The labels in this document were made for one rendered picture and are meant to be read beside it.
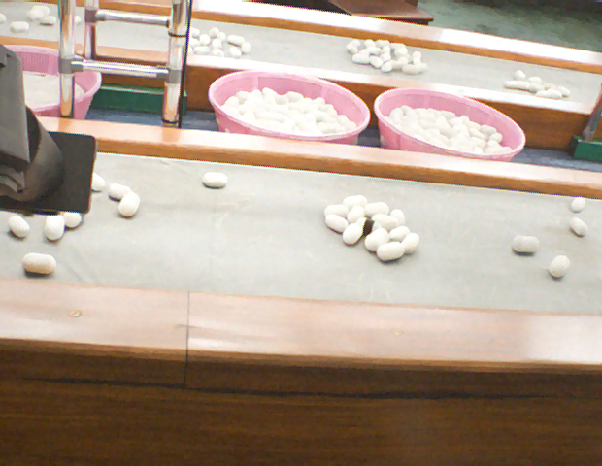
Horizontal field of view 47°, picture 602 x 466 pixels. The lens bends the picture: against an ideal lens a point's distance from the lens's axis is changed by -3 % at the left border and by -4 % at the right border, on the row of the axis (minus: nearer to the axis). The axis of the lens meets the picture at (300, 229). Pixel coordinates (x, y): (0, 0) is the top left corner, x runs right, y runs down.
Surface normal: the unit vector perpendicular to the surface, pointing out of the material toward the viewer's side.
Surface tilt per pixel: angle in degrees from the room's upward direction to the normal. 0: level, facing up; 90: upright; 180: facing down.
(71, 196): 50
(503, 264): 0
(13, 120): 63
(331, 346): 0
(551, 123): 90
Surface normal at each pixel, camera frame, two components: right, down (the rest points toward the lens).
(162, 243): 0.16, -0.83
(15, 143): 0.98, -0.14
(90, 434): 0.11, 0.54
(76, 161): 0.17, -0.11
